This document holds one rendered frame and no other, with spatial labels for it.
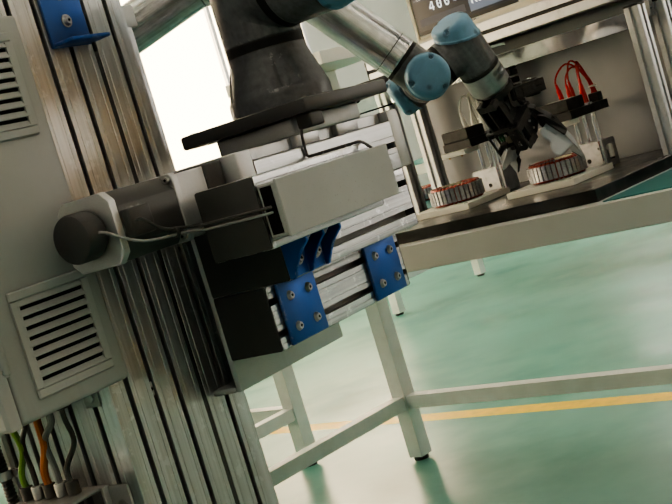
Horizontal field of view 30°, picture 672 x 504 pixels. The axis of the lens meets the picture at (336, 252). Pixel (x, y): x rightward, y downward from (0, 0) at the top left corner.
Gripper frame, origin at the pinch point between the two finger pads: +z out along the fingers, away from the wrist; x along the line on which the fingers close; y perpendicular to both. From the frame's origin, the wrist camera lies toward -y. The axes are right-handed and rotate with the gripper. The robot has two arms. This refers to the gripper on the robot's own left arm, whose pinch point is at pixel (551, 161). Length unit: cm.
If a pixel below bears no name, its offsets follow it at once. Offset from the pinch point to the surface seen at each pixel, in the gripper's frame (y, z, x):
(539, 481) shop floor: 0, 95, -60
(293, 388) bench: -33, 84, -161
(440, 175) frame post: -18.4, 9.1, -41.7
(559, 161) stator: 2.0, -0.9, 3.2
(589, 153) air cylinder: -11.0, 7.8, 0.4
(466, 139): -9.1, -4.0, -21.6
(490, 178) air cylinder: -10.9, 7.9, -23.9
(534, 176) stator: 4.1, -0.4, -2.0
